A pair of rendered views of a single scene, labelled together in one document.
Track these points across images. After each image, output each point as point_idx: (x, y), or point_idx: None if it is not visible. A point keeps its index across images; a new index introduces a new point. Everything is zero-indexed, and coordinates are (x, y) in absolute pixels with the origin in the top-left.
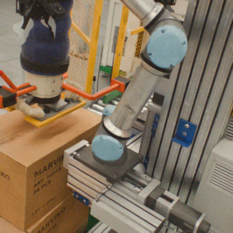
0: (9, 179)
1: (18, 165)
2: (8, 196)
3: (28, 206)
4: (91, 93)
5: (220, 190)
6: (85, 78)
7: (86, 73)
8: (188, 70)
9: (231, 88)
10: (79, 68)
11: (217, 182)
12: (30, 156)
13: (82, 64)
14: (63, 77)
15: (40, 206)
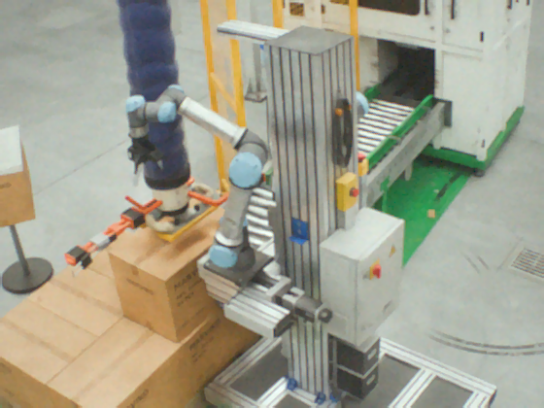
0: (153, 293)
1: (157, 280)
2: (156, 311)
3: (176, 319)
4: (269, 159)
5: (335, 280)
6: (259, 135)
7: (261, 125)
8: (286, 174)
9: (321, 187)
10: (251, 120)
11: (331, 273)
12: (166, 270)
13: (255, 111)
14: (189, 183)
15: (189, 319)
